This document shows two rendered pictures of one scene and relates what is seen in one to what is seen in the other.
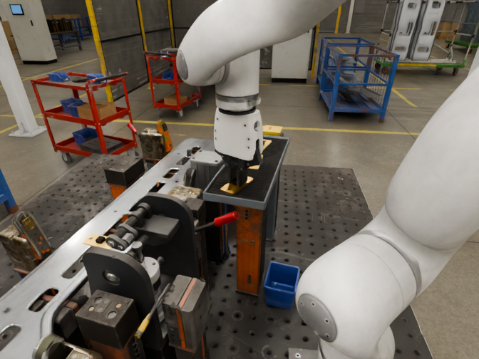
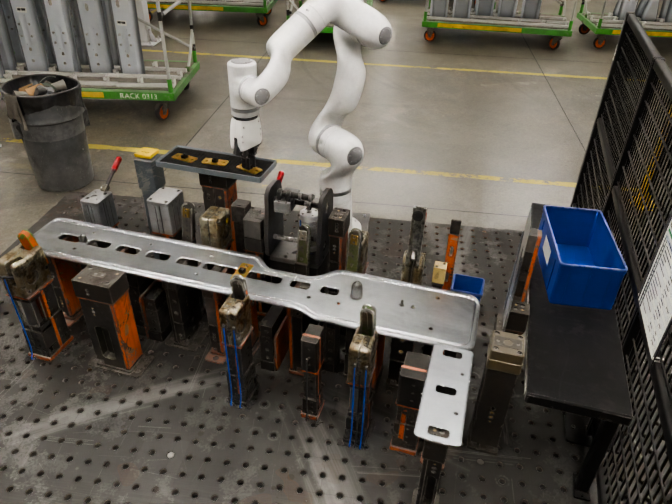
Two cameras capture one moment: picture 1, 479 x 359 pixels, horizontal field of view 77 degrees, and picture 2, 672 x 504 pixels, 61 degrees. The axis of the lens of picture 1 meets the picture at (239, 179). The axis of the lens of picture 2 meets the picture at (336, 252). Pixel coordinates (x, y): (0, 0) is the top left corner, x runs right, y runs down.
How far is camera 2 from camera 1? 1.76 m
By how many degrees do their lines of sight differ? 74
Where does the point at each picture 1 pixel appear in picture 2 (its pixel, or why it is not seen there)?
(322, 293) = (353, 144)
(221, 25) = (285, 67)
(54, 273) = (275, 286)
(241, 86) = not seen: hidden behind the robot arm
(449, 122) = (353, 70)
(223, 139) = (248, 139)
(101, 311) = (342, 213)
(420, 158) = (351, 83)
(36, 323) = (319, 281)
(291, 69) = not seen: outside the picture
